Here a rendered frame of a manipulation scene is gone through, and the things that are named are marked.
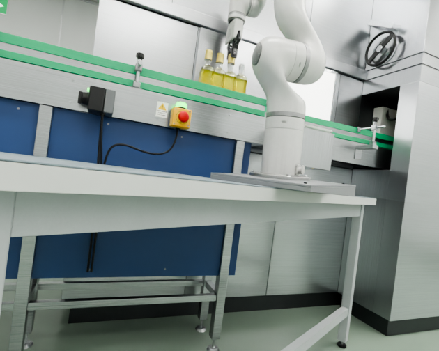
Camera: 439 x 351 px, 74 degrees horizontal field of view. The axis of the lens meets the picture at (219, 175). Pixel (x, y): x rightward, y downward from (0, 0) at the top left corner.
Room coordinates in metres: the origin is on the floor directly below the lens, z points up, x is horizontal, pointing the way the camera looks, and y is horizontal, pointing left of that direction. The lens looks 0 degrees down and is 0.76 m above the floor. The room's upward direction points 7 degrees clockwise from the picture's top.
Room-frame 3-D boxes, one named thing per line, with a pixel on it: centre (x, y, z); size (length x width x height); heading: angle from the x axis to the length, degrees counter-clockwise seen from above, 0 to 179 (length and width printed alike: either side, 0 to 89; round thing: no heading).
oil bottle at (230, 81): (1.38, 0.01, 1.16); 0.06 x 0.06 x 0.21; 23
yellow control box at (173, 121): (1.11, 0.18, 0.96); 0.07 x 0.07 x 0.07; 22
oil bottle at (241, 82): (1.41, -0.04, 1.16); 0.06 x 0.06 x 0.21; 23
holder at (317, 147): (1.31, -0.33, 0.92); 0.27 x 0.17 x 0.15; 22
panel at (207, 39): (1.63, -0.22, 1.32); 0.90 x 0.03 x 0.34; 112
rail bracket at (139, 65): (1.06, 0.34, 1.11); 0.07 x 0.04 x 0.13; 22
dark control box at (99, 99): (1.00, 0.44, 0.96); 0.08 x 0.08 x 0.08; 22
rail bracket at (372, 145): (1.58, -0.79, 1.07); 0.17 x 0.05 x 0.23; 22
